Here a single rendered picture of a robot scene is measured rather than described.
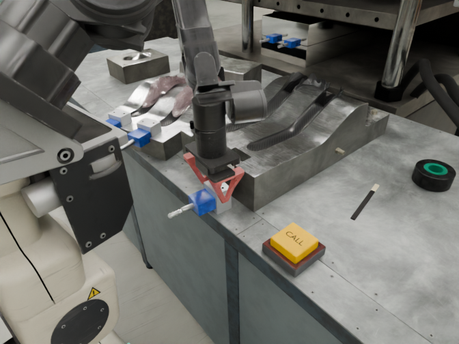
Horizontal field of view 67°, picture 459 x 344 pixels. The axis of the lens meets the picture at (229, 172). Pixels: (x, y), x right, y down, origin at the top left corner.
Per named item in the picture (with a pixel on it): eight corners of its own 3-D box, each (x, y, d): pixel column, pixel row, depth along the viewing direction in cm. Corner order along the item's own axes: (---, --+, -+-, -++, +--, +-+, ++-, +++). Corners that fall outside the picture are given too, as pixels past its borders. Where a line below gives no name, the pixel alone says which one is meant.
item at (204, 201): (175, 234, 67) (172, 213, 64) (164, 219, 70) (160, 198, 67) (231, 208, 73) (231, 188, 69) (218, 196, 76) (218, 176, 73)
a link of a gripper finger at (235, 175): (225, 183, 73) (224, 145, 68) (245, 201, 68) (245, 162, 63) (197, 195, 70) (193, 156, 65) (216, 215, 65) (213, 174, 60)
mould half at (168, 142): (165, 161, 88) (159, 122, 82) (98, 136, 100) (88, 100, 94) (261, 94, 122) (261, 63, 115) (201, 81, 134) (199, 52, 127)
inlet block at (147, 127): (126, 163, 82) (121, 144, 79) (111, 158, 85) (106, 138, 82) (162, 140, 91) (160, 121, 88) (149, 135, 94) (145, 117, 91)
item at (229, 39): (392, 124, 117) (397, 108, 113) (181, 47, 200) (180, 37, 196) (488, 67, 159) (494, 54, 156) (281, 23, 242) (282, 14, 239)
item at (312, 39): (304, 67, 147) (309, 24, 137) (261, 54, 165) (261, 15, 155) (370, 44, 173) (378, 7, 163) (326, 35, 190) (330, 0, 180)
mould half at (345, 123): (253, 212, 71) (255, 158, 63) (184, 161, 88) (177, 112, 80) (384, 133, 97) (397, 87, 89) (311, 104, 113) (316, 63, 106)
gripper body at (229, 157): (212, 142, 71) (210, 110, 67) (241, 165, 64) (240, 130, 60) (184, 153, 68) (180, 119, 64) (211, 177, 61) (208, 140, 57)
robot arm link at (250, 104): (188, 69, 65) (192, 52, 56) (246, 63, 67) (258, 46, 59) (199, 132, 65) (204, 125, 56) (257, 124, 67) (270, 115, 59)
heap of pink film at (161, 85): (182, 119, 94) (179, 92, 90) (136, 106, 102) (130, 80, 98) (233, 88, 112) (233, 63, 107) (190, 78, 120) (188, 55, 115)
